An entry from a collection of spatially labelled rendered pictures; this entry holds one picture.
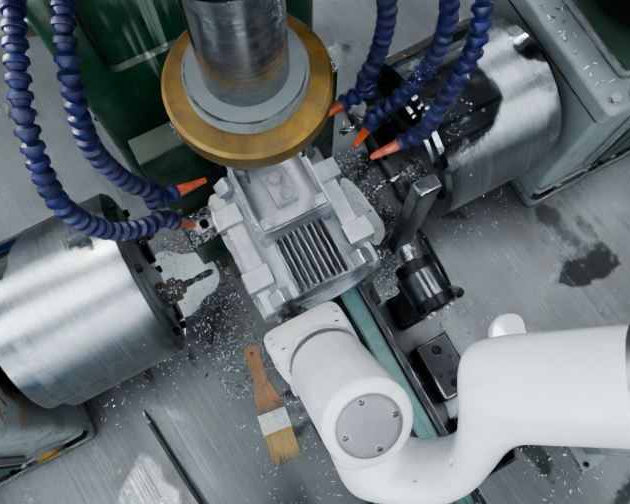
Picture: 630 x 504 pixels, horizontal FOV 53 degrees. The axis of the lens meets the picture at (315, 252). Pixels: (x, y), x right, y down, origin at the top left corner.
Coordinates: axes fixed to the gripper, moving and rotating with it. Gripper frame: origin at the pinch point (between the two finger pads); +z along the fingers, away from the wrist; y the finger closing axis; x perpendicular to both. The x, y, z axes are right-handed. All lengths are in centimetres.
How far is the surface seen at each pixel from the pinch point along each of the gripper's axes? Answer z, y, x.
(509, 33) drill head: 5.2, 44.8, 20.6
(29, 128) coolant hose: -18.4, -14.5, 34.0
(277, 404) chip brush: 20.6, -8.0, -20.6
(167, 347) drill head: 3.6, -16.7, 3.2
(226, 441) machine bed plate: 20.6, -18.4, -22.1
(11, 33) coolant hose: -17.4, -12.0, 41.6
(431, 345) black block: 14.2, 19.2, -21.2
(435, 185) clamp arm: -12.3, 20.2, 10.9
